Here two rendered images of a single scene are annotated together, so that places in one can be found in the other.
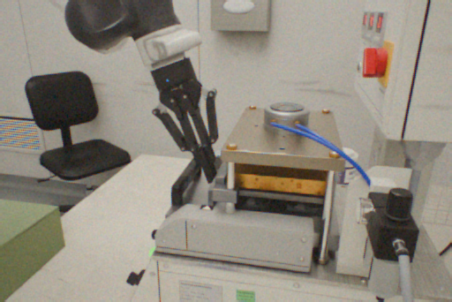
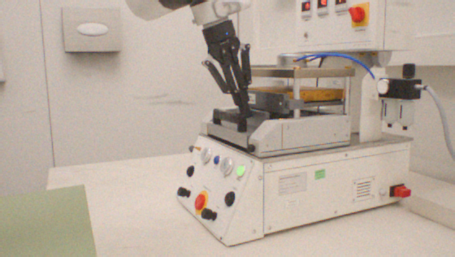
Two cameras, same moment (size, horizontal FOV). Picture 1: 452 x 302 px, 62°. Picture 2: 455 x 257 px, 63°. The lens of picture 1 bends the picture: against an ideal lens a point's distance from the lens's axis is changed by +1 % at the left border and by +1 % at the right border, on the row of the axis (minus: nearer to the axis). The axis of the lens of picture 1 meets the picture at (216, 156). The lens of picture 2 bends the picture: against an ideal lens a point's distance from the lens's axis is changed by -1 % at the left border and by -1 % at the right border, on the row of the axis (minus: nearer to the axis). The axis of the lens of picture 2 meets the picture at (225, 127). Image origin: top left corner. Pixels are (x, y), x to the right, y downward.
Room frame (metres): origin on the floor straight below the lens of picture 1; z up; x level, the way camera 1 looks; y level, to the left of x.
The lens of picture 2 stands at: (-0.04, 0.63, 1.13)
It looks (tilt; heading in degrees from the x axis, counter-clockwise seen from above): 10 degrees down; 322
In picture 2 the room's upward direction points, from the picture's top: 1 degrees counter-clockwise
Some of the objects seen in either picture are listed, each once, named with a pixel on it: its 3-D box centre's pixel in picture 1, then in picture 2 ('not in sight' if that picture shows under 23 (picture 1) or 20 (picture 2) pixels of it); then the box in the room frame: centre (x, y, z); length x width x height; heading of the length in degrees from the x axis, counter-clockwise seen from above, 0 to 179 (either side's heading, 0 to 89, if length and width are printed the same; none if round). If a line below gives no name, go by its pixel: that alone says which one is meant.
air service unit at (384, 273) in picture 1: (380, 235); (396, 96); (0.39, -0.20, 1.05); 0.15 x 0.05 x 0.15; 168
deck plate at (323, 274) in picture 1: (297, 219); (301, 136); (0.63, -0.16, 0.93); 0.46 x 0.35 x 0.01; 78
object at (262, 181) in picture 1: (282, 152); (292, 84); (0.63, -0.12, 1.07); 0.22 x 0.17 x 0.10; 168
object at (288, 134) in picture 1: (302, 146); (305, 78); (0.61, -0.15, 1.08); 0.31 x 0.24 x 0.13; 168
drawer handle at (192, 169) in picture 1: (187, 178); (228, 119); (0.67, 0.06, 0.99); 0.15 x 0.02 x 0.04; 168
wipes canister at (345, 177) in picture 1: (341, 172); not in sight; (1.08, -0.40, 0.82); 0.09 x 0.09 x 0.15
